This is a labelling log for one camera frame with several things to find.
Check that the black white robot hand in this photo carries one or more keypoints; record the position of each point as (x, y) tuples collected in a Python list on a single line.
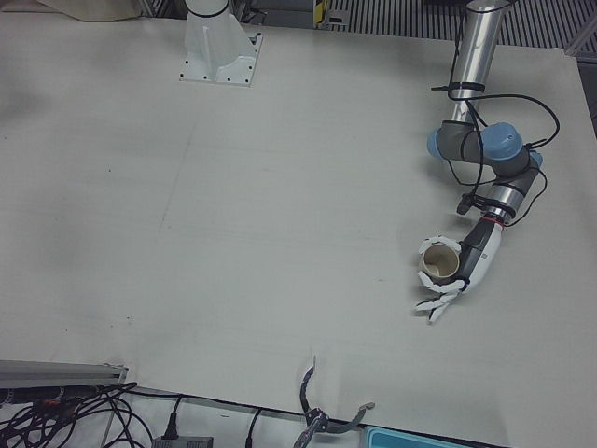
[(482, 254)]

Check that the beige paper cup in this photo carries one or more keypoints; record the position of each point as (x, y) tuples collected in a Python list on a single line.
[(440, 263)]

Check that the UR5e robot arm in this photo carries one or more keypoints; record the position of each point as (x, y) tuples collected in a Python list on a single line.
[(480, 46)]

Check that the light blue plastic bin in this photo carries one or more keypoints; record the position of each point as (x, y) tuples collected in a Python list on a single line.
[(420, 441)]

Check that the metal reacher grabber tool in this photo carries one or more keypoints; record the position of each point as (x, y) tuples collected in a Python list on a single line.
[(313, 415)]

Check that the black power adapter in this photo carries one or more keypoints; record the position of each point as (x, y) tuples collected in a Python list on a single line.
[(182, 442)]

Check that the beige cloth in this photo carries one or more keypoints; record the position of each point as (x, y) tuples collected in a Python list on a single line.
[(88, 8)]

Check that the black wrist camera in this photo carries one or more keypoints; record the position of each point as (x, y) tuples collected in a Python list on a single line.
[(465, 205)]

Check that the aluminium profile rail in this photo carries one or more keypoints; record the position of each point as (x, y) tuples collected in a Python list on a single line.
[(583, 42)]

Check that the yellow black striped post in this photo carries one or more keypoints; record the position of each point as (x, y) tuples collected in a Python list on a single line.
[(320, 10)]

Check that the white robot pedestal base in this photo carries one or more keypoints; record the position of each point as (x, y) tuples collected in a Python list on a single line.
[(210, 42)]

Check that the aluminium frame post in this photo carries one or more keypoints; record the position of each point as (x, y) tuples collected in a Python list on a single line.
[(56, 373)]

